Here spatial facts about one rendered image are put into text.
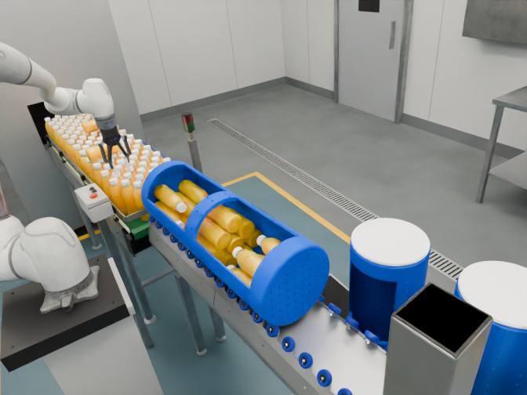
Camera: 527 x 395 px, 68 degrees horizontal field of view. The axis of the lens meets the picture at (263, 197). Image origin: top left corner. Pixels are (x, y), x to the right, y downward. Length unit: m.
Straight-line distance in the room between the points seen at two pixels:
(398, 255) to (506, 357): 0.42
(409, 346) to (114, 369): 1.38
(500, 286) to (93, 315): 1.27
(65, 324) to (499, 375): 1.34
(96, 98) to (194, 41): 4.55
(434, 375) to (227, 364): 2.12
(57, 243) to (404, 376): 1.17
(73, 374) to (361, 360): 0.97
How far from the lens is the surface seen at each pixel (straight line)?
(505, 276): 1.48
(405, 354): 0.39
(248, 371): 2.40
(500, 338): 1.37
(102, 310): 1.40
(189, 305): 2.21
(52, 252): 1.40
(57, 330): 1.41
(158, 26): 6.11
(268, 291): 1.15
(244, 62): 6.70
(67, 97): 1.88
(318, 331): 1.34
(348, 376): 1.25
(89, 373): 1.63
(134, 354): 1.63
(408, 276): 1.47
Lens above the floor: 1.97
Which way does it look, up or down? 32 degrees down
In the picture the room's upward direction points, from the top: 7 degrees counter-clockwise
